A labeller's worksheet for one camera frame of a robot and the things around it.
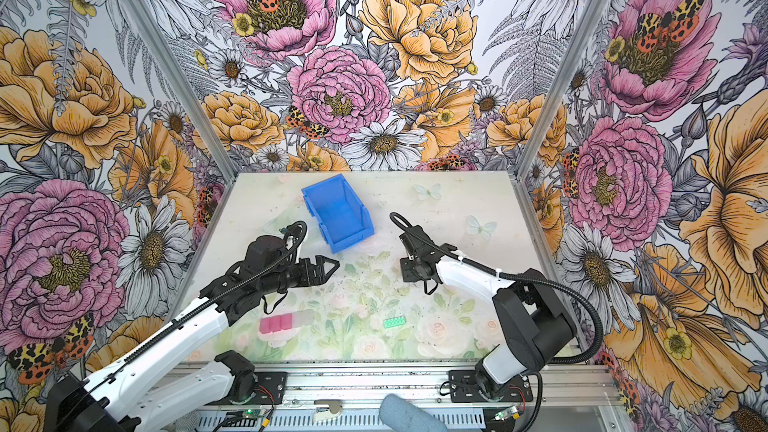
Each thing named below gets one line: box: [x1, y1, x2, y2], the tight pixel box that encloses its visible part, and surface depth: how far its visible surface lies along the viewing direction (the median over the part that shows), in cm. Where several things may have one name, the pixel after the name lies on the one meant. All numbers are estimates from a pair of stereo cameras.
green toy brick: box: [383, 316, 407, 329], surface depth 85 cm
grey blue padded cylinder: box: [379, 394, 449, 432], surface depth 70 cm
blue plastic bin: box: [301, 173, 375, 254], surface depth 107 cm
